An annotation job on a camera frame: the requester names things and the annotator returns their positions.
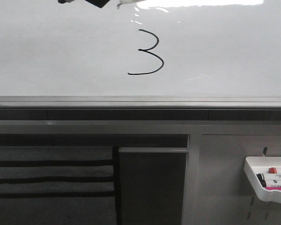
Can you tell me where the red capped marker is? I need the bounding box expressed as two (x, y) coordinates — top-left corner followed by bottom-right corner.
(268, 167), (281, 174)

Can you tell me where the white plastic tray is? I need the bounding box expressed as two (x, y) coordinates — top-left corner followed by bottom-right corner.
(244, 157), (281, 203)

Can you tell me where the pink whiteboard eraser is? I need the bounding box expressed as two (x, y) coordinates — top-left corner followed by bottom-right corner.
(265, 186), (281, 190)

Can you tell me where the lower black capped marker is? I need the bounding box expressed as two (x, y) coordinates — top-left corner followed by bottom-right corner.
(260, 180), (281, 187)

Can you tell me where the black capped marker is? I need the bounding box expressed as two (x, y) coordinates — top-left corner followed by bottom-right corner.
(256, 173), (281, 180)
(260, 180), (281, 187)

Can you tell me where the white glossy whiteboard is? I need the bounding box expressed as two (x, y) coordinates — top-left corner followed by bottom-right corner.
(0, 0), (281, 108)

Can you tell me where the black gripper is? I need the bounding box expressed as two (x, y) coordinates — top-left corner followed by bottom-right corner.
(58, 0), (110, 8)

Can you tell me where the white pegboard panel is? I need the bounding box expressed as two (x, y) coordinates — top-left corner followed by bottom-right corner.
(183, 135), (281, 225)

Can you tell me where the grey striped fabric organizer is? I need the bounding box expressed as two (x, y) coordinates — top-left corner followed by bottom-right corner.
(0, 146), (122, 225)

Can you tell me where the dark grey panel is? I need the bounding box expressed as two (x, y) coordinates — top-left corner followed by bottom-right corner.
(119, 150), (187, 225)

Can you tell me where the upper black capped marker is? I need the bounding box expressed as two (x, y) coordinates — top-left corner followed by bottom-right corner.
(256, 173), (281, 180)

